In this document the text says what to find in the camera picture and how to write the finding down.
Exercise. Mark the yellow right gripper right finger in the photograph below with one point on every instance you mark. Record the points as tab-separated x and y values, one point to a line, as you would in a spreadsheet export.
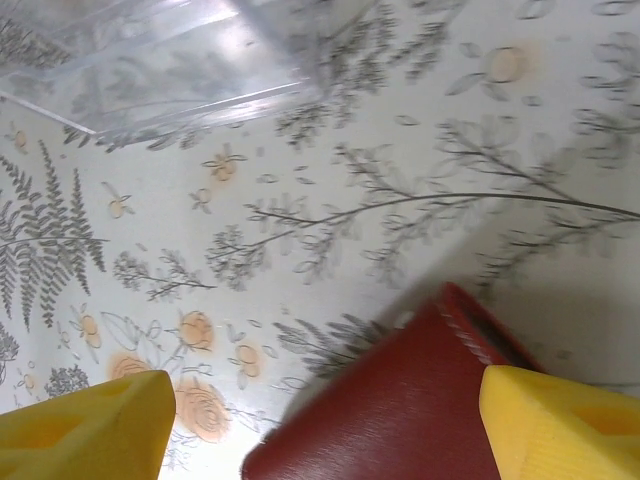
560	435

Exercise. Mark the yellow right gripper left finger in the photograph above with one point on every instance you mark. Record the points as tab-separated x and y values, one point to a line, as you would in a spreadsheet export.
90	430

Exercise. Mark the red leather card holder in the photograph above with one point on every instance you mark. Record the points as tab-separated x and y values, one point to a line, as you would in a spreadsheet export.
400	400

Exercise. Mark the clear acrylic card box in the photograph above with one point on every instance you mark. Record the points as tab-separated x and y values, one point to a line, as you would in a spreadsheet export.
175	60

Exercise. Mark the floral tablecloth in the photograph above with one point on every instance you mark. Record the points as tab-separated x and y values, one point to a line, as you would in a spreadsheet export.
350	175

